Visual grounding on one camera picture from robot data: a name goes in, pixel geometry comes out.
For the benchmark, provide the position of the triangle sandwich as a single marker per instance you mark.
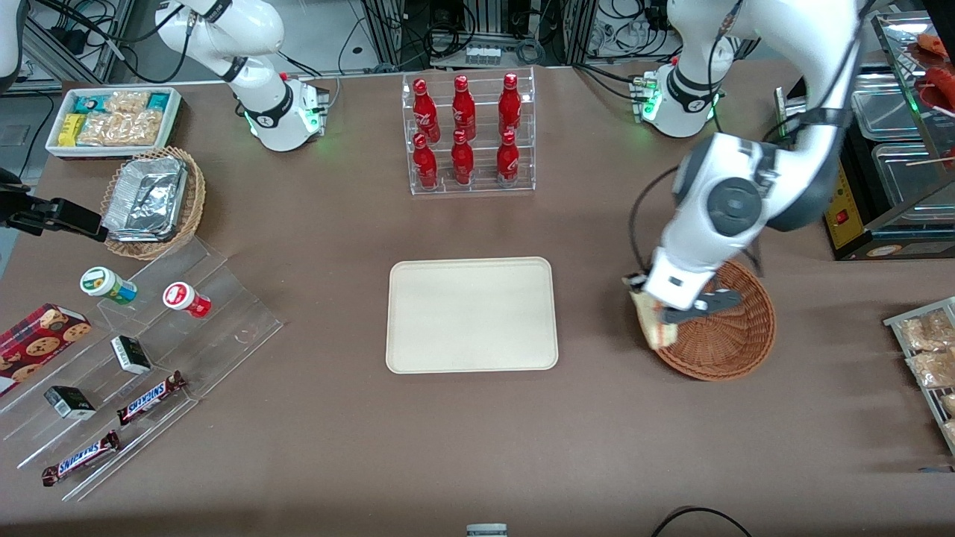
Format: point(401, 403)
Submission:
point(655, 328)

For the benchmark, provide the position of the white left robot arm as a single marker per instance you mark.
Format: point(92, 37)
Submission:
point(735, 201)

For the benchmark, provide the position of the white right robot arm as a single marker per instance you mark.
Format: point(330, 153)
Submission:
point(224, 30)

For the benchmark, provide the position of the round brown wicker basket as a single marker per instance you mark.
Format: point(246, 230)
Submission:
point(735, 339)

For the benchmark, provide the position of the light wicker basket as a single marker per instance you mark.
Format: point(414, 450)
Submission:
point(195, 201)

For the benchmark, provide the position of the cream rectangular tray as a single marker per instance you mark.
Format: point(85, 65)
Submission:
point(471, 315)

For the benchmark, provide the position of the tray of packaged snacks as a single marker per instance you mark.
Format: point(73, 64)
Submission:
point(894, 322)

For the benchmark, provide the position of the white snack bin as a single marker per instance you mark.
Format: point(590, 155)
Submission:
point(56, 151)

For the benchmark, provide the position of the green lidded white cup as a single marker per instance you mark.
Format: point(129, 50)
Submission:
point(104, 283)

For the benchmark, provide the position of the stack of foil trays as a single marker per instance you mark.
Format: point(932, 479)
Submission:
point(145, 198)

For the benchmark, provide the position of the yellow snack pack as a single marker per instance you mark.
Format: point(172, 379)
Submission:
point(71, 130)

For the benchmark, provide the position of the clear bag of puffed snacks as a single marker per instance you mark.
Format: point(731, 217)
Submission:
point(123, 128)

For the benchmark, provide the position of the teal snack pack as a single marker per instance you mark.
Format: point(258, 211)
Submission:
point(89, 104)
point(158, 101)

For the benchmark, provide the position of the red plaid cookie box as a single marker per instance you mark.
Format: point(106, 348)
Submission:
point(37, 343)

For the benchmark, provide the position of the red lidded white cup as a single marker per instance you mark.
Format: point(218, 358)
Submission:
point(183, 298)

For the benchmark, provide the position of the small black white box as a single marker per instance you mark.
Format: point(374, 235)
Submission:
point(69, 403)
point(130, 354)

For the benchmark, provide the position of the black glass food warmer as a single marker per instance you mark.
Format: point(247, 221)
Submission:
point(847, 201)

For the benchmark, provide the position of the red cola bottle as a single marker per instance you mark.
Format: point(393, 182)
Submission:
point(507, 160)
point(463, 108)
point(462, 160)
point(425, 164)
point(509, 104)
point(425, 112)

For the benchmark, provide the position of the clear acrylic stepped display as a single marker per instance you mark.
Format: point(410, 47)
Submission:
point(224, 313)

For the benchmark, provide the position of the clear acrylic bottle rack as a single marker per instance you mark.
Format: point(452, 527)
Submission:
point(477, 186)

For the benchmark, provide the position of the brown snickers bar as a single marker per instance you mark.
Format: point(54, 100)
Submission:
point(149, 399)
point(80, 459)

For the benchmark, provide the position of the steel food pan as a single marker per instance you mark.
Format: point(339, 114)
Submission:
point(906, 175)
point(884, 115)

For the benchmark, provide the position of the white power strip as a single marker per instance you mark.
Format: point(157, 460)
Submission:
point(483, 55)

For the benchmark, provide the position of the grey clamp block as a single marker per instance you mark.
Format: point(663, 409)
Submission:
point(486, 531)

